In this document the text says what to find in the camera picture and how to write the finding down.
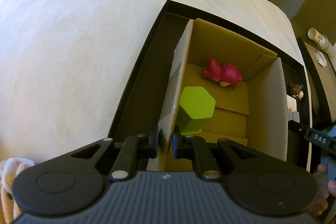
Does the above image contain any green hexagonal container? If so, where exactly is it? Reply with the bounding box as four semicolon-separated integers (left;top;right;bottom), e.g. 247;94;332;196
175;86;216;135

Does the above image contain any brown bear figurine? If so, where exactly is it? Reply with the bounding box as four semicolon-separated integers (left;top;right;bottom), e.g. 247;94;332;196
290;83;304;100

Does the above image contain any pink dinosaur toy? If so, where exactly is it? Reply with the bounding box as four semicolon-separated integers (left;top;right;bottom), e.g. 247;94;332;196
203;59;243;89

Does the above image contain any brown cardboard box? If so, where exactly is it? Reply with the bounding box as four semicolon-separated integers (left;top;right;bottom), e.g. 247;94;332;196
147;19;288;171

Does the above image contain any person's right hand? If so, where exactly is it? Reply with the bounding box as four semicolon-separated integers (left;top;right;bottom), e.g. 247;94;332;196
310;164;336;216

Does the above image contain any black tray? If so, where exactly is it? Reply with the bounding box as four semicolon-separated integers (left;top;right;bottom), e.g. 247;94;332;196
109;0;309;168

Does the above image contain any black side table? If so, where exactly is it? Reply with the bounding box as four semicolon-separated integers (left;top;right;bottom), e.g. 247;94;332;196
297;37;335;129

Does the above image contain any white patterned cup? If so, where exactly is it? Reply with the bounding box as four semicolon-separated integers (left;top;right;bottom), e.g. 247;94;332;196
307;28;327;50

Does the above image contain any white blanket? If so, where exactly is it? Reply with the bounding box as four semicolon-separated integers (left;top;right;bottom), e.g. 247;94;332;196
1;0;303;162

